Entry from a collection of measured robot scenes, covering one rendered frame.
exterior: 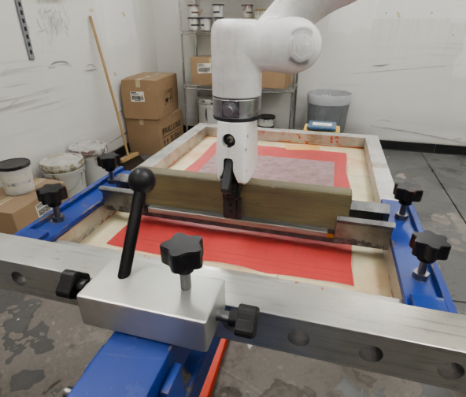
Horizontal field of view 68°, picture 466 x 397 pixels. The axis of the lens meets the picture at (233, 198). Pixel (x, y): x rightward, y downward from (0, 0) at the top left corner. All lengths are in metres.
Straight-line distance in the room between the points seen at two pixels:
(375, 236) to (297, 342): 0.26
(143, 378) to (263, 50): 0.41
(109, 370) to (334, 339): 0.20
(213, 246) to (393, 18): 3.81
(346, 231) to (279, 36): 0.31
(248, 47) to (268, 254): 0.32
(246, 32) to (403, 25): 3.77
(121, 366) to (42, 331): 1.65
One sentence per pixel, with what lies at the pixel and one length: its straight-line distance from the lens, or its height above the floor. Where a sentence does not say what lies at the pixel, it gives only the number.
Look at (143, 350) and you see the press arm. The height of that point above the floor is 1.04.
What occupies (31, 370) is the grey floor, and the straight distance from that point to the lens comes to 1.83.
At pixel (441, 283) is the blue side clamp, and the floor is 1.01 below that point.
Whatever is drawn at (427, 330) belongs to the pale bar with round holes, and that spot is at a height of 1.04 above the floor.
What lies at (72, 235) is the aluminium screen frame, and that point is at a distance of 0.65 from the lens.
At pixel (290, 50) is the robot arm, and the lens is 0.52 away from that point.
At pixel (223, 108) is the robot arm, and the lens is 0.52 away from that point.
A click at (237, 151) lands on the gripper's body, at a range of 0.52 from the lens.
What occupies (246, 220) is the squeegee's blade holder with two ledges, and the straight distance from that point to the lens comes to 0.59.
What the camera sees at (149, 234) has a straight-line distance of 0.65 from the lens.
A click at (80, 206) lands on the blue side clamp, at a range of 0.68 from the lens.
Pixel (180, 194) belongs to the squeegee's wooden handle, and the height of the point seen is 1.02.
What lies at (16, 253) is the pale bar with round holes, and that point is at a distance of 0.51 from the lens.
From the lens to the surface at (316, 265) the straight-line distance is 0.57.
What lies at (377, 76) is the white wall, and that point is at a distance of 4.25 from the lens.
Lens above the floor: 1.29
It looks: 27 degrees down
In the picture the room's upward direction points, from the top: straight up
